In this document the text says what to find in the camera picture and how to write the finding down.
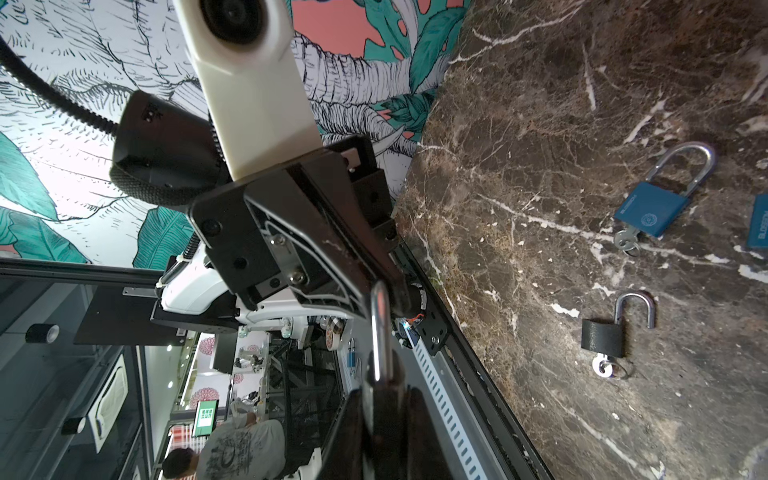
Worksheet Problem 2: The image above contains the small black padlock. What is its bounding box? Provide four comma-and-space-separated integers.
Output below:
581, 290, 656, 379
362, 281, 406, 479

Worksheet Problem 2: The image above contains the blue padlock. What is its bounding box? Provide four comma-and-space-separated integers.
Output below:
613, 141, 717, 255
746, 193, 768, 249

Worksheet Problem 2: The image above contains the white perforated strip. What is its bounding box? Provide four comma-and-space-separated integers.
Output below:
413, 341, 487, 479

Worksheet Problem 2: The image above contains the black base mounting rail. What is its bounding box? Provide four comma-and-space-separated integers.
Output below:
394, 244, 553, 479

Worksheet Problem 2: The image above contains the green lit screen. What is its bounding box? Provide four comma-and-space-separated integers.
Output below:
192, 399, 219, 438

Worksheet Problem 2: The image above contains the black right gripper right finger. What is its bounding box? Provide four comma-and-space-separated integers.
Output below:
404, 388, 453, 480

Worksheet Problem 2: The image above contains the person in grey shirt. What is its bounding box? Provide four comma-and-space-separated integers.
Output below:
162, 413, 286, 480

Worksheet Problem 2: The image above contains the black corrugated left cable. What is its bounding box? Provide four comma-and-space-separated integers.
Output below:
0, 35, 121, 138

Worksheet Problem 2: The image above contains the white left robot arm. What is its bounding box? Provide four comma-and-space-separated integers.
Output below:
110, 91, 420, 333

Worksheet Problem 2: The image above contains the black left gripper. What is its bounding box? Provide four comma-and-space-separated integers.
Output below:
188, 136, 414, 316

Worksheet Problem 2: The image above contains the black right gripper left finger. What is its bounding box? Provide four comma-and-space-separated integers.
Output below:
317, 389, 365, 480

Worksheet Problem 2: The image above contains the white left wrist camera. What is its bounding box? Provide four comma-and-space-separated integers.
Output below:
173, 1, 322, 180

